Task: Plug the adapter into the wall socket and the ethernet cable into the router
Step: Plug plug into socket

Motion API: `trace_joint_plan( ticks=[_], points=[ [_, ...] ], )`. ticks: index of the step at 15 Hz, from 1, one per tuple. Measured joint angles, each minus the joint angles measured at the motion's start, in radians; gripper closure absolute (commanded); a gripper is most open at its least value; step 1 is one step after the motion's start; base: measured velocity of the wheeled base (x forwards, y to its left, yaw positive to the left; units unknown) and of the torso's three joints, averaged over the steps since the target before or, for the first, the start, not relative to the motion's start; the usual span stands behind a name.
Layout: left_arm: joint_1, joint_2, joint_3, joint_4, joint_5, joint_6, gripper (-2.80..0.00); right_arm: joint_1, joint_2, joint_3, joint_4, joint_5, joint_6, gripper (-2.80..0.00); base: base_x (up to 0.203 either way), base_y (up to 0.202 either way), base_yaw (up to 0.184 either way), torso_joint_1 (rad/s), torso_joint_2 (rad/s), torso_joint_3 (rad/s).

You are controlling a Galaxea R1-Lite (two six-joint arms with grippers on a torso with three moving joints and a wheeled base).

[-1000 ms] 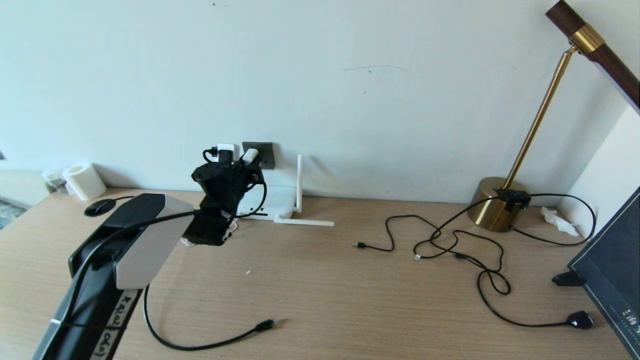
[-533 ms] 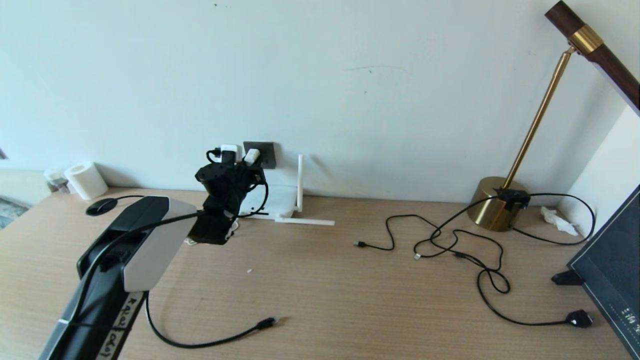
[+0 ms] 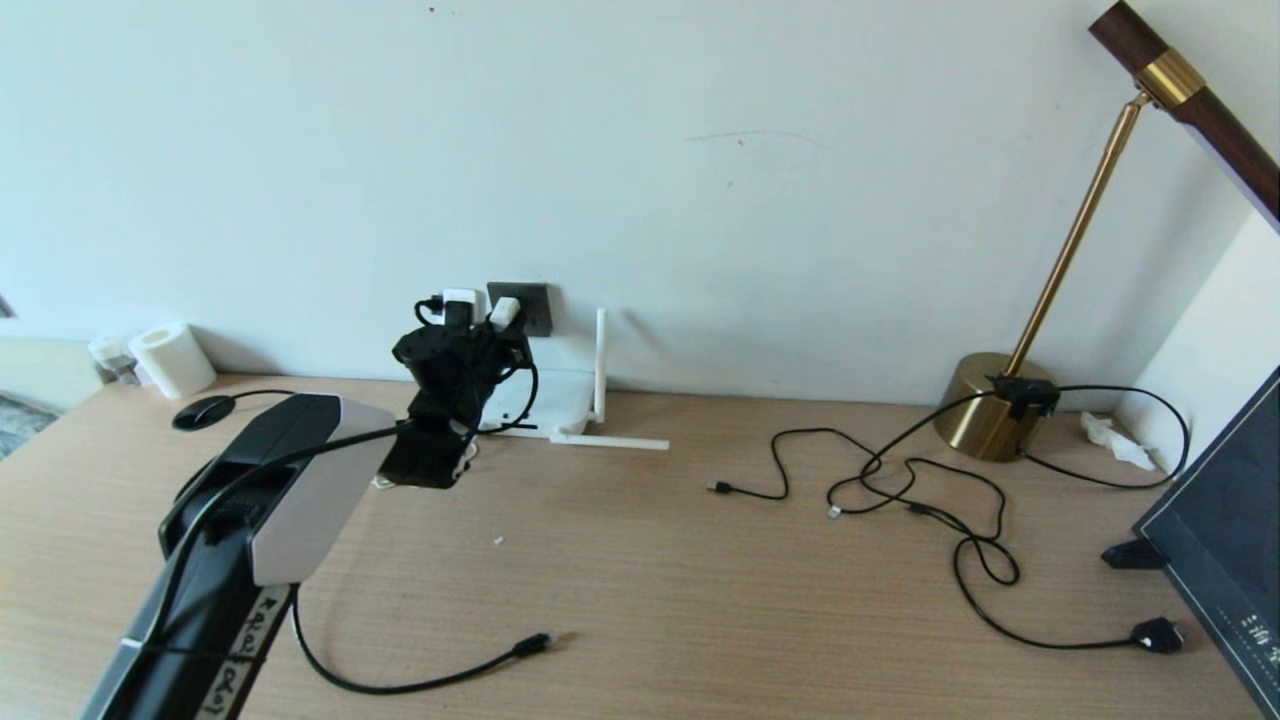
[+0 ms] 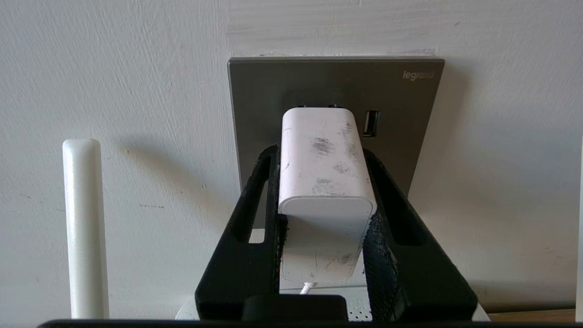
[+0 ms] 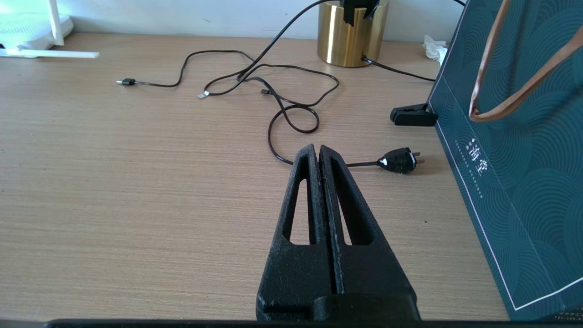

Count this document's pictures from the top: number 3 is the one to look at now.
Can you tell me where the white router with four antennas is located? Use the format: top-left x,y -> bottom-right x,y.
478,308 -> 669,451

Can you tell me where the black oval desk grommet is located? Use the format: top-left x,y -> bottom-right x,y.
172,395 -> 236,431

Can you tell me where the white toilet paper roll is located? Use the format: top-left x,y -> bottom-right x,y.
128,323 -> 217,400

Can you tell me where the small clear jar white lid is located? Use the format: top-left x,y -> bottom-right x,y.
88,335 -> 139,386

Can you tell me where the grey patterned cloth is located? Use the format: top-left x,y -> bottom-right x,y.
0,395 -> 51,461

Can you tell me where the black junction box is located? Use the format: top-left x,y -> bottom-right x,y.
988,374 -> 1059,420

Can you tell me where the crumpled white tissue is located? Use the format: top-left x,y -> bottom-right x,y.
1078,412 -> 1157,473

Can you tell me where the dark blue framed board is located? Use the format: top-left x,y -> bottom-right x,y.
1133,366 -> 1280,717

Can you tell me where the grey wall socket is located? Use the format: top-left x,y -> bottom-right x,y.
487,283 -> 554,338

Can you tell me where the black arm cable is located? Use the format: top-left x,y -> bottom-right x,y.
150,295 -> 541,641

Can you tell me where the black USB cable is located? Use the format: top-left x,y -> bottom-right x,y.
706,392 -> 1001,503
950,497 -> 1186,655

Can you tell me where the black ethernet cable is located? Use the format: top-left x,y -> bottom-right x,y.
232,388 -> 553,695

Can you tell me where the black cable with silver tip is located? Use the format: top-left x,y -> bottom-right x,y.
826,457 -> 1021,588

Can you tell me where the thin black lamp cord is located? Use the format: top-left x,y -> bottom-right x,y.
1018,384 -> 1191,490

